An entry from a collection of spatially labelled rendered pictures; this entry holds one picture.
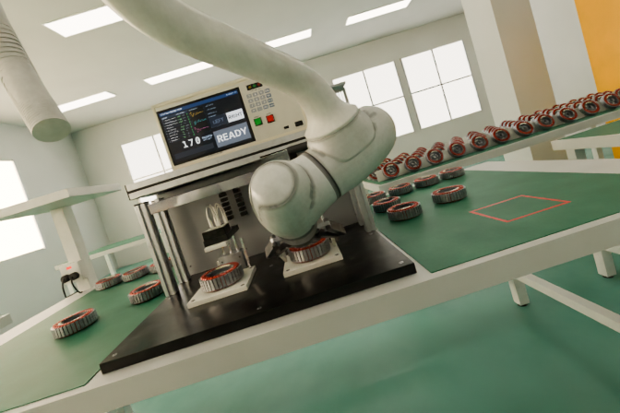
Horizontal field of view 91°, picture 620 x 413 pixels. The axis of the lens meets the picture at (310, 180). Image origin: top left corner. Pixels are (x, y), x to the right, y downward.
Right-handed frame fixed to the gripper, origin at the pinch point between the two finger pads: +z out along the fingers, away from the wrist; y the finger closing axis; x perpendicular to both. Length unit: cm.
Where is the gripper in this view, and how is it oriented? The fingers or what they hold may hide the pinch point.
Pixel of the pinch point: (308, 247)
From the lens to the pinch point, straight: 82.8
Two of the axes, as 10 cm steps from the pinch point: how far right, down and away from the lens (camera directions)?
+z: 1.2, 4.3, 8.9
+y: -9.5, 3.0, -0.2
